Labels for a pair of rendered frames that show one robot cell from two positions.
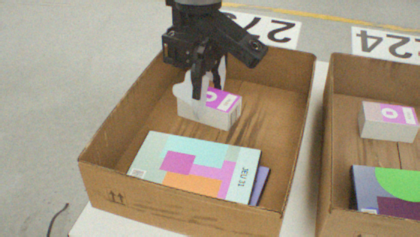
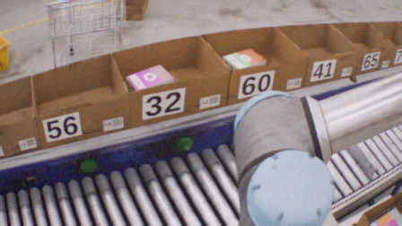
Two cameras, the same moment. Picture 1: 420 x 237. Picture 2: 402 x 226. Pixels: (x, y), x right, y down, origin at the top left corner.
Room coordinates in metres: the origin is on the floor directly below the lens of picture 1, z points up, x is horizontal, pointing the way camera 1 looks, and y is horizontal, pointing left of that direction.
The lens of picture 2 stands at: (0.45, -1.08, 1.94)
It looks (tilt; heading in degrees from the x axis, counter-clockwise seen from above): 40 degrees down; 140
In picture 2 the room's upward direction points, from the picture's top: 5 degrees clockwise
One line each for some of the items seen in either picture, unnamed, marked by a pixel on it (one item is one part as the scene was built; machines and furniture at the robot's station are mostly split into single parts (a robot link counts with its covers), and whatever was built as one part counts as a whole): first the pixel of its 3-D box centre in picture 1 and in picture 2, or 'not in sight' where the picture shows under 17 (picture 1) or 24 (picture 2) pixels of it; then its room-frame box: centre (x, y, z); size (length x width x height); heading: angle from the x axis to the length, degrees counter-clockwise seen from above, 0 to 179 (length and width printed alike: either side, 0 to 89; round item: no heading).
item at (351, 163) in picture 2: not in sight; (342, 152); (-0.07, 0.23, 0.72); 0.52 x 0.05 x 0.05; 167
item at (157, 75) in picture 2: not in sight; (149, 83); (-0.72, -0.37, 0.92); 0.16 x 0.11 x 0.07; 87
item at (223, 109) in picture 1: (209, 106); not in sight; (0.57, 0.00, 0.78); 0.10 x 0.06 x 0.05; 62
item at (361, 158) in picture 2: not in sight; (348, 143); (-0.06, 0.26, 0.76); 0.46 x 0.01 x 0.09; 167
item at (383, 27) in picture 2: not in sight; (394, 42); (-0.30, 1.21, 0.96); 0.39 x 0.29 x 0.17; 76
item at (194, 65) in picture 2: not in sight; (166, 77); (-0.67, -0.33, 0.96); 0.39 x 0.29 x 0.17; 77
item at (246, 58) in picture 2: not in sight; (244, 65); (-0.63, 0.05, 0.92); 0.16 x 0.11 x 0.07; 88
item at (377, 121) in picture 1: (387, 123); not in sight; (0.52, -0.32, 0.78); 0.10 x 0.06 x 0.05; 79
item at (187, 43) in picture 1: (195, 31); not in sight; (0.58, 0.02, 0.92); 0.09 x 0.08 x 0.12; 62
